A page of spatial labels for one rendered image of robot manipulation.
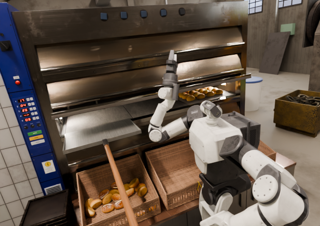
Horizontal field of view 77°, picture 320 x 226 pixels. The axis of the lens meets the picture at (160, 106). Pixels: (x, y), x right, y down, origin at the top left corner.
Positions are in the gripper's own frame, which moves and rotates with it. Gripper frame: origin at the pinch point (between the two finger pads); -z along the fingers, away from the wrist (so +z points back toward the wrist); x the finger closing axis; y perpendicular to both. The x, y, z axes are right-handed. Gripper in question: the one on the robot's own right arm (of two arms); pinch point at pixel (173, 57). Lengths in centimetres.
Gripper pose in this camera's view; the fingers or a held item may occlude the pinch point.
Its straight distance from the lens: 126.3
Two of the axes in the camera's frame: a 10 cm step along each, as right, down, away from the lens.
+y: -9.6, -1.2, 2.6
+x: -2.6, -0.5, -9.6
